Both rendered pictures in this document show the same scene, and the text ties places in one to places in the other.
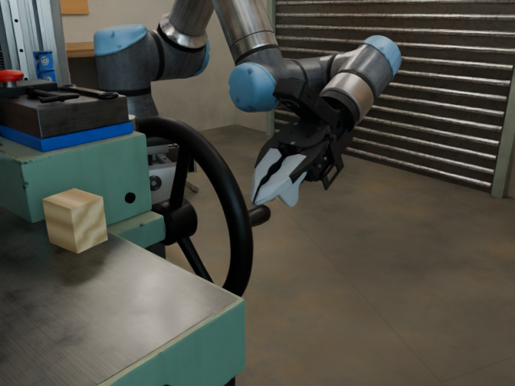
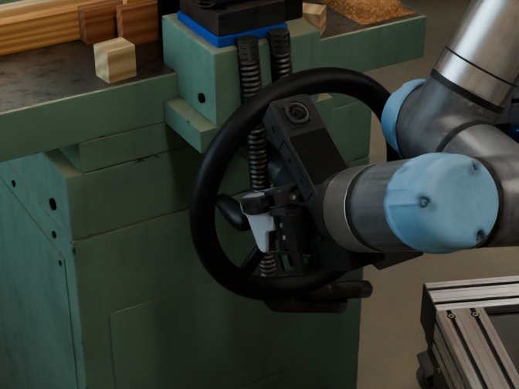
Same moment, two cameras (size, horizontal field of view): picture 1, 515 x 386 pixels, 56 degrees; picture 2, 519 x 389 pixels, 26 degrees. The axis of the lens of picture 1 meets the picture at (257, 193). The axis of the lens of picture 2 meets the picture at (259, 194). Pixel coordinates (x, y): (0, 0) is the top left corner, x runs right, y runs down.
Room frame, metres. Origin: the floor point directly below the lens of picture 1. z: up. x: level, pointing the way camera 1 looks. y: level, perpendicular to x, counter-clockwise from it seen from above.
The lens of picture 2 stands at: (0.91, -0.94, 1.45)
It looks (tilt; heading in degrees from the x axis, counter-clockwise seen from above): 30 degrees down; 109
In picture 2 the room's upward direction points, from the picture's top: straight up
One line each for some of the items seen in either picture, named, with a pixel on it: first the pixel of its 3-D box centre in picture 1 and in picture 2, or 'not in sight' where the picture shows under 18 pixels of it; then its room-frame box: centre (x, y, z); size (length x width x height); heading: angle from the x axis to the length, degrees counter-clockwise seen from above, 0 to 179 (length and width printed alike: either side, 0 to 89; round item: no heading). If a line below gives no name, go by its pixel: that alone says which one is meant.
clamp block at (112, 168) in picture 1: (60, 174); (240, 57); (0.50, 0.21, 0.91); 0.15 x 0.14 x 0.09; 49
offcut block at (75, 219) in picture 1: (75, 219); (115, 59); (0.37, 0.15, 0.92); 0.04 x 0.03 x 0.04; 56
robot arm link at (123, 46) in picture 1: (125, 56); not in sight; (1.13, 0.30, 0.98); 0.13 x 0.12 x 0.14; 132
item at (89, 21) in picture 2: not in sight; (164, 8); (0.36, 0.32, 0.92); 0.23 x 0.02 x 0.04; 49
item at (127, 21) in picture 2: not in sight; (179, 14); (0.39, 0.30, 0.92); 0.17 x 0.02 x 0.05; 49
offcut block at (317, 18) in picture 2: not in sight; (310, 20); (0.54, 0.35, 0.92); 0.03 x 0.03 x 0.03; 2
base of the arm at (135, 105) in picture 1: (126, 107); not in sight; (1.12, 0.30, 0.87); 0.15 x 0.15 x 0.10
